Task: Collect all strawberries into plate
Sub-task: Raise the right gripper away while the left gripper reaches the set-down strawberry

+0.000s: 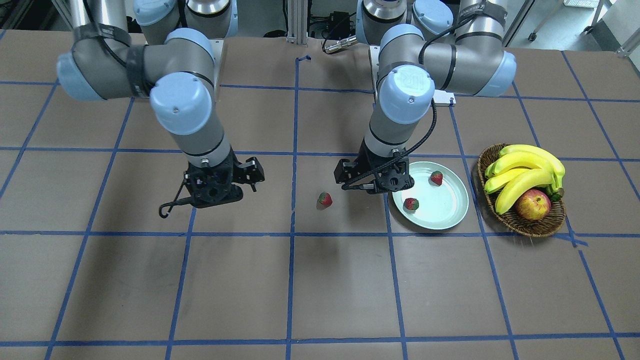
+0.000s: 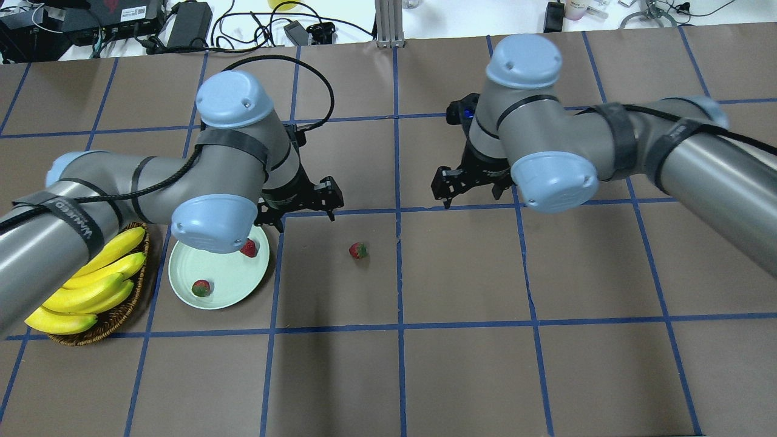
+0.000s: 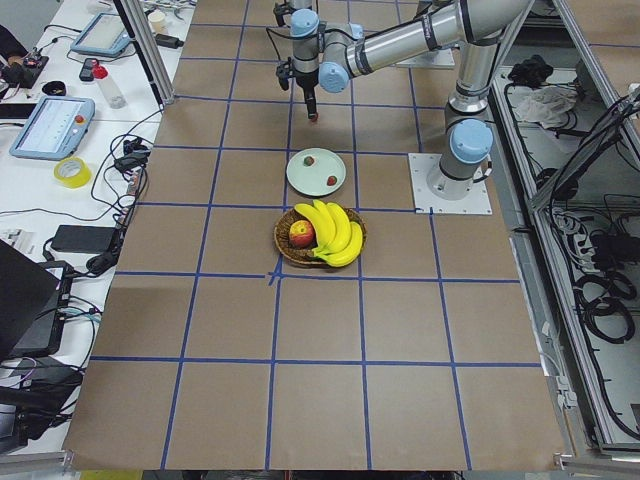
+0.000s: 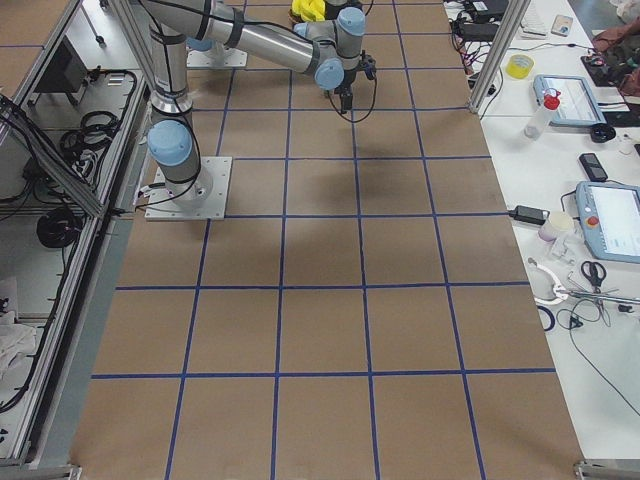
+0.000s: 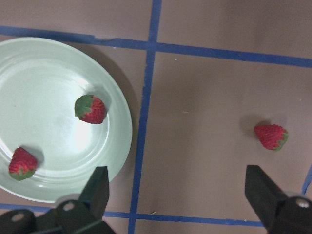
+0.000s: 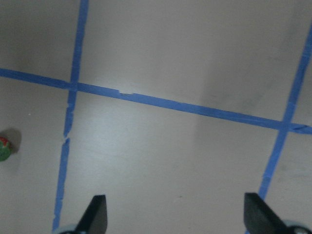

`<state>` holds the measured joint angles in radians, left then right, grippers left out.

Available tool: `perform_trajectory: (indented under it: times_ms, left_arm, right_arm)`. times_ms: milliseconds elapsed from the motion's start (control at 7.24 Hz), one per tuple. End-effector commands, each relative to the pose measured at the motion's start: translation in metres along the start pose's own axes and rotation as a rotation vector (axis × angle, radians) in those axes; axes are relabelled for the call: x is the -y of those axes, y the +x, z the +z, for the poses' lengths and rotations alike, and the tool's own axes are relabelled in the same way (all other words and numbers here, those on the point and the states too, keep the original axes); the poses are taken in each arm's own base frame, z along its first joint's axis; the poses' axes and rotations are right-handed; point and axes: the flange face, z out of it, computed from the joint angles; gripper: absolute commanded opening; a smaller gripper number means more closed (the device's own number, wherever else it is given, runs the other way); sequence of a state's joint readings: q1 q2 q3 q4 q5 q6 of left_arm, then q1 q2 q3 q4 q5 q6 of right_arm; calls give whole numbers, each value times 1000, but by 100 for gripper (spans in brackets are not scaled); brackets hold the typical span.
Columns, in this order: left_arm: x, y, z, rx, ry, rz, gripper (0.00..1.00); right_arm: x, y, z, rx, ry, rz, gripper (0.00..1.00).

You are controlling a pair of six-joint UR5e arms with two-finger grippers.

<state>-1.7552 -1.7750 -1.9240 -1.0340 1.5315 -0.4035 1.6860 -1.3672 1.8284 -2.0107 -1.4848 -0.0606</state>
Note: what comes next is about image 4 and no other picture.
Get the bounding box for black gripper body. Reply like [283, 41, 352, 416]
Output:
[337, 69, 357, 96]

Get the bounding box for yellow banana bunch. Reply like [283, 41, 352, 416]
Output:
[290, 0, 325, 22]

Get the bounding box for wicker fruit basket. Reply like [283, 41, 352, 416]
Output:
[288, 10, 304, 25]

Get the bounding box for yellow tape roll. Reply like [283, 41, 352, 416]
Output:
[505, 54, 535, 80]

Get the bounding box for red cap squeeze bottle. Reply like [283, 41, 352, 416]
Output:
[524, 88, 561, 140]

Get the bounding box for black power adapter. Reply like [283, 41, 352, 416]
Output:
[508, 205, 549, 225]

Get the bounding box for far teach pendant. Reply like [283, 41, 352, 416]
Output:
[533, 74, 605, 127]

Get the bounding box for teach pendant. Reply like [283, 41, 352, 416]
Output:
[533, 74, 605, 127]
[575, 181, 639, 264]

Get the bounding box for black small bowl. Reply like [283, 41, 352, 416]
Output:
[590, 123, 616, 144]

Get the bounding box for black remote handset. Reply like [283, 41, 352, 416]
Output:
[578, 153, 608, 182]

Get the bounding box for near teach pendant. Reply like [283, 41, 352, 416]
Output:
[575, 181, 639, 264]

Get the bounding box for black scissors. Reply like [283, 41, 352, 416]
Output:
[580, 260, 607, 293]

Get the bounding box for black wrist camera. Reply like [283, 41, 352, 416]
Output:
[360, 52, 377, 81]

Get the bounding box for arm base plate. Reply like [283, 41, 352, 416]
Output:
[144, 156, 232, 221]
[187, 47, 248, 70]

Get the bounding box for aluminium frame post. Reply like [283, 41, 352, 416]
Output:
[468, 0, 530, 113]

